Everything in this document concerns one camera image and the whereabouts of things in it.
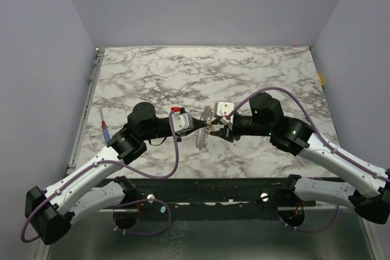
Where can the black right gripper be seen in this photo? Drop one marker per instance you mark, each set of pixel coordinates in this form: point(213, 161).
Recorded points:
point(227, 128)

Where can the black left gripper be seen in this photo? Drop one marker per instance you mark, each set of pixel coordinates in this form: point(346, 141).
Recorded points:
point(197, 124)

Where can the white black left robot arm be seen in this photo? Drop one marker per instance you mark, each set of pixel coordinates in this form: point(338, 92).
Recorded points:
point(50, 211)

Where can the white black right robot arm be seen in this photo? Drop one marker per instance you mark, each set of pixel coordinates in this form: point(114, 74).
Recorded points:
point(363, 186)

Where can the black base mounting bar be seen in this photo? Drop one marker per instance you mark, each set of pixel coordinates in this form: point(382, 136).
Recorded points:
point(223, 199)

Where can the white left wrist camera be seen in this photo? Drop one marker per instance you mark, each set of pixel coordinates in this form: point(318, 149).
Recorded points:
point(180, 122)

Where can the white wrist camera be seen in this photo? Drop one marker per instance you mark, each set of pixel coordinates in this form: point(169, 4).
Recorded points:
point(222, 111)
point(180, 122)

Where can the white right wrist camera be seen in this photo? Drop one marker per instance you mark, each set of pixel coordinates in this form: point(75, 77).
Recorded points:
point(222, 111)

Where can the blue handled screwdriver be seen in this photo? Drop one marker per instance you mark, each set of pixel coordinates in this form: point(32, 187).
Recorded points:
point(105, 131)

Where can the aluminium table edge rail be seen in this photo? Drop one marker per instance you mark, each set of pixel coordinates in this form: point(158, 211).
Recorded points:
point(93, 79)

